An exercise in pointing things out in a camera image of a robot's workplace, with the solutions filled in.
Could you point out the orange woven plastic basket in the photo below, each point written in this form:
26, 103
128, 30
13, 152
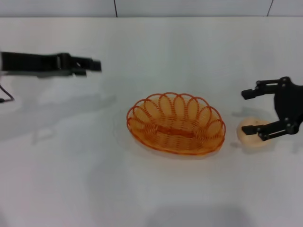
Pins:
175, 134

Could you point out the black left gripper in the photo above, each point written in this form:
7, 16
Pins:
33, 63

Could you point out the round pale bread bun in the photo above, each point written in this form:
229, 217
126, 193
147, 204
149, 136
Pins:
251, 142

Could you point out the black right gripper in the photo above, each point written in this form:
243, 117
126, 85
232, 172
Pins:
290, 104

